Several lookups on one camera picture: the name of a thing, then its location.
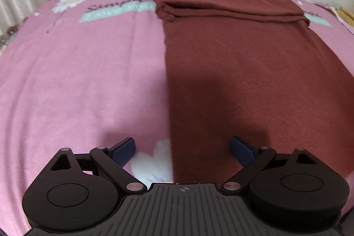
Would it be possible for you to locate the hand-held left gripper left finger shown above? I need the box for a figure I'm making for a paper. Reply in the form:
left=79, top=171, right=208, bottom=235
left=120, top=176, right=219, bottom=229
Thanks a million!
left=49, top=137, right=147, bottom=195

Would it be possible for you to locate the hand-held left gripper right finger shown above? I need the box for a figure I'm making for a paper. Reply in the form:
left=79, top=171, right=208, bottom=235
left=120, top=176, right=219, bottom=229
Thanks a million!
left=220, top=136, right=319, bottom=195

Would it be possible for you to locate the rust red knit sweater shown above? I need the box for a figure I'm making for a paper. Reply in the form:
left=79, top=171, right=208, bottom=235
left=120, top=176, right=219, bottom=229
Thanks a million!
left=147, top=0, right=354, bottom=184

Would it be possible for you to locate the pink floral bed sheet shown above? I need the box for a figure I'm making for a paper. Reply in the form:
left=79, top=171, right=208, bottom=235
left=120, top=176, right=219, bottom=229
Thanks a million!
left=0, top=0, right=354, bottom=234

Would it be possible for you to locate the pale yellow and white object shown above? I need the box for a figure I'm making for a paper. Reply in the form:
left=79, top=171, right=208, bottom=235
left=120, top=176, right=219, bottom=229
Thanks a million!
left=326, top=3, right=354, bottom=25

